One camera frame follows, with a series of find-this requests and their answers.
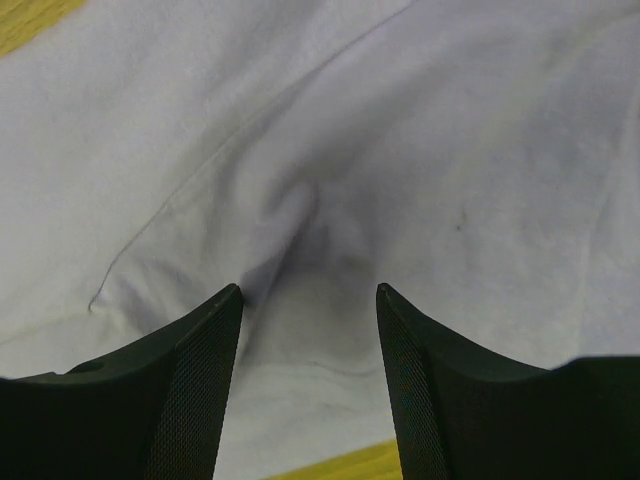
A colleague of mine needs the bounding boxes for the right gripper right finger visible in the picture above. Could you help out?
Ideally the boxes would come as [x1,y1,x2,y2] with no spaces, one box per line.
[376,284,639,479]

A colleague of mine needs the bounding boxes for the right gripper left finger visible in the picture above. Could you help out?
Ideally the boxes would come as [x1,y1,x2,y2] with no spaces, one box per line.
[1,284,243,480]

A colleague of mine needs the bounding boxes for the purple t shirt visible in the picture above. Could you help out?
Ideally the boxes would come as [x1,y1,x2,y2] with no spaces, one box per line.
[1,1,639,479]

